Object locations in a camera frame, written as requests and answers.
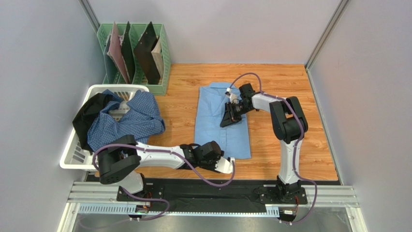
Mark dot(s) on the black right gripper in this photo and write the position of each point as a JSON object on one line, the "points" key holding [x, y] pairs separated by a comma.
{"points": [[233, 109]]}

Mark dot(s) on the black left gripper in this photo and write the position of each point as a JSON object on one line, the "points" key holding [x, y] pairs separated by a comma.
{"points": [[213, 167]]}

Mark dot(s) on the light blue long sleeve shirt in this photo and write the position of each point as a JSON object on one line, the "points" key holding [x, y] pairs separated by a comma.
{"points": [[234, 139]]}

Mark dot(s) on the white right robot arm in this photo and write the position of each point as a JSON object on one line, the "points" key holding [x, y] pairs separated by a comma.
{"points": [[289, 126]]}

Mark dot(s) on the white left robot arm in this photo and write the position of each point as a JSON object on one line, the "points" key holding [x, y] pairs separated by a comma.
{"points": [[116, 162]]}

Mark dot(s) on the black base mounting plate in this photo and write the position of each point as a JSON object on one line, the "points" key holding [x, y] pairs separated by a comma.
{"points": [[240, 196]]}

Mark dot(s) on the blue checkered shirt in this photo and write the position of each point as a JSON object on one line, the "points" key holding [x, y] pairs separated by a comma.
{"points": [[142, 120]]}

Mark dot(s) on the beige board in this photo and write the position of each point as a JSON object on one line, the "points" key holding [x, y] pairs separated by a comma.
{"points": [[157, 56]]}

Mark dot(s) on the black board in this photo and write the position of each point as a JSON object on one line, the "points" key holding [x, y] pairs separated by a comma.
{"points": [[143, 53]]}

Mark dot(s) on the green plastic file rack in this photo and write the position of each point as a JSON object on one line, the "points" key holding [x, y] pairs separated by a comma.
{"points": [[113, 76]]}

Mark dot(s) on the dark green board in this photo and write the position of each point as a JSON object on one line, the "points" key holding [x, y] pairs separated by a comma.
{"points": [[127, 53]]}

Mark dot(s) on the pink board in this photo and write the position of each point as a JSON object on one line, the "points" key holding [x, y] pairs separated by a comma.
{"points": [[115, 52]]}

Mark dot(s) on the black garment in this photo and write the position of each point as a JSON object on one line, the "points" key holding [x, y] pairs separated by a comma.
{"points": [[85, 117]]}

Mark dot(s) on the white plastic laundry basket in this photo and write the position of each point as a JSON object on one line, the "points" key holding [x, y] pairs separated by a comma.
{"points": [[73, 156]]}

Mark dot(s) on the right corner aluminium profile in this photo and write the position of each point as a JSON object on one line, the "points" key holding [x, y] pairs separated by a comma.
{"points": [[339, 11]]}

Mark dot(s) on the corner aluminium profile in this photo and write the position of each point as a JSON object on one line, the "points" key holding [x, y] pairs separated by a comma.
{"points": [[88, 9], [339, 11]]}

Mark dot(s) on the left corner aluminium profile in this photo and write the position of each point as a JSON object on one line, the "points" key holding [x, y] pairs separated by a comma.
{"points": [[88, 9]]}

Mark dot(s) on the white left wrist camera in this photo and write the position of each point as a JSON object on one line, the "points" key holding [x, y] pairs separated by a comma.
{"points": [[225, 166]]}

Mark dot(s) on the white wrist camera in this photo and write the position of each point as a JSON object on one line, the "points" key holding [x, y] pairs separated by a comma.
{"points": [[225, 166], [231, 96]]}

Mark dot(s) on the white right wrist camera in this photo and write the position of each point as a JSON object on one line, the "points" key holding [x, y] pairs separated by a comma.
{"points": [[231, 96]]}

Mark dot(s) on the aluminium frame rail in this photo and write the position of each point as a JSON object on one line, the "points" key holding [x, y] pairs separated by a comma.
{"points": [[93, 197]]}

